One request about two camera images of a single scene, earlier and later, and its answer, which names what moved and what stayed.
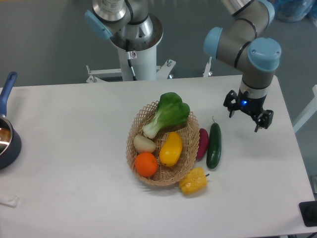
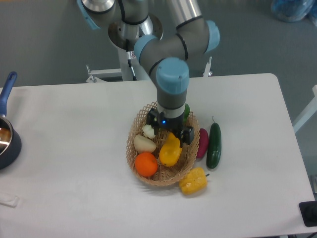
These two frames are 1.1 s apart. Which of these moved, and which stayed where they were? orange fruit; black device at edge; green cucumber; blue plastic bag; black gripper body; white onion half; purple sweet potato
Moved: black gripper body
Stayed: white onion half; purple sweet potato; blue plastic bag; green cucumber; orange fruit; black device at edge
